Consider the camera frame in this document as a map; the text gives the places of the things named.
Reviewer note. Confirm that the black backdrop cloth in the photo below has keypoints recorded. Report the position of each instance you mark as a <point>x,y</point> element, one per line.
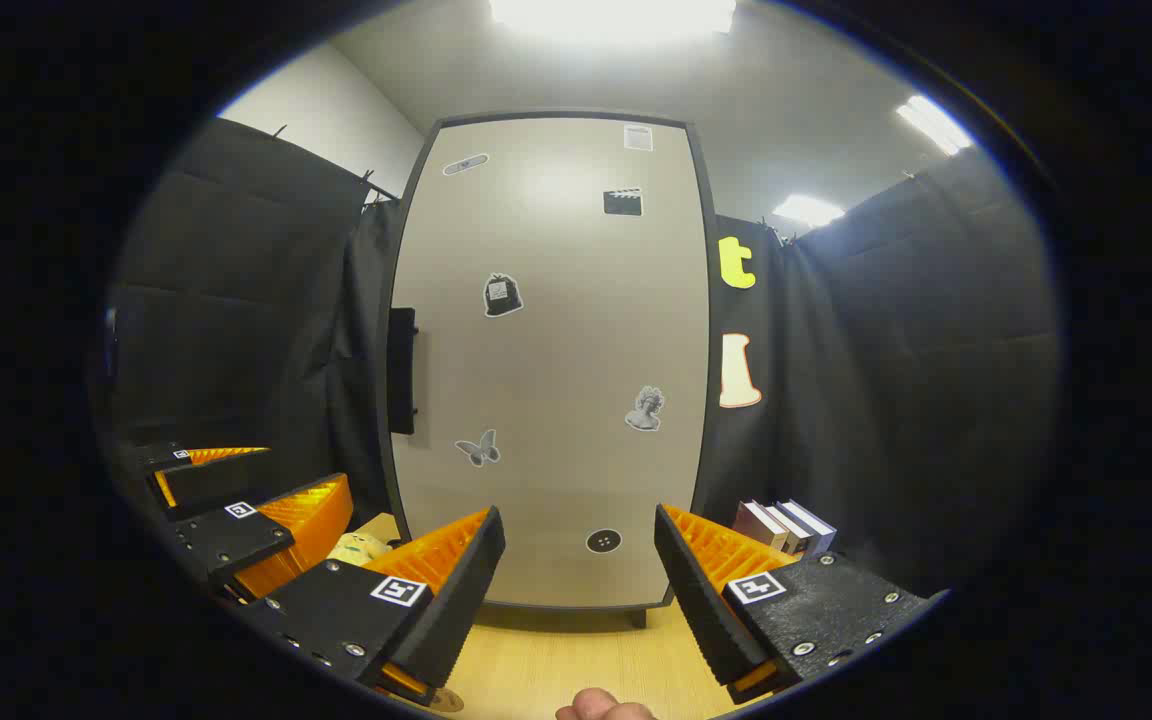
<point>936,380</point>

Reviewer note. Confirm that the yellow plush toy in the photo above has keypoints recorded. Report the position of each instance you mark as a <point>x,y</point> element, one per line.
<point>356,550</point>

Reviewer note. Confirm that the long ceiling light strip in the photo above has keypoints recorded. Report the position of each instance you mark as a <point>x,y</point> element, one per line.
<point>936,124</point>

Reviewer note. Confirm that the round cork coaster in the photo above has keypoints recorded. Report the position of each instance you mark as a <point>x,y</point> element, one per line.
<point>448,701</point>

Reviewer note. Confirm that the small ceiling light panel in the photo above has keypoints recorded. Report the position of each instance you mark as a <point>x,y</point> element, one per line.
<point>808,209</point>

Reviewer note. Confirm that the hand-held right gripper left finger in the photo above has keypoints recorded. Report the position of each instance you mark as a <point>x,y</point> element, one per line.
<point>456,610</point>

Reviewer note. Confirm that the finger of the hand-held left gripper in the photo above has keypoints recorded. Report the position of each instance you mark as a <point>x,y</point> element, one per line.
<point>221,480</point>
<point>226,535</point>

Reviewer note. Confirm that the blue grey book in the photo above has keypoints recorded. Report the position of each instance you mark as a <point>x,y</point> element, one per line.
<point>816,525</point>

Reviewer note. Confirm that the large ceiling light panel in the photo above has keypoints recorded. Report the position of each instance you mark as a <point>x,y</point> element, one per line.
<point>616,15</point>

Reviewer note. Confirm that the dark grey cabinet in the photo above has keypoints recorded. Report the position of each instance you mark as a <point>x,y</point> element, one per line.
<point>639,618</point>

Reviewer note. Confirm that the pale purple book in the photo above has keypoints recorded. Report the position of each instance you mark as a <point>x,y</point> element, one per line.
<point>751,522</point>

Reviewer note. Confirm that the grey book dark photo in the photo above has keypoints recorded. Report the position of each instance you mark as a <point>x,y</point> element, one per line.
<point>788,530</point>

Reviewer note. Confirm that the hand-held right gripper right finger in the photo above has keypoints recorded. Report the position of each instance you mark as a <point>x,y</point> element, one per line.
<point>696,610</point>

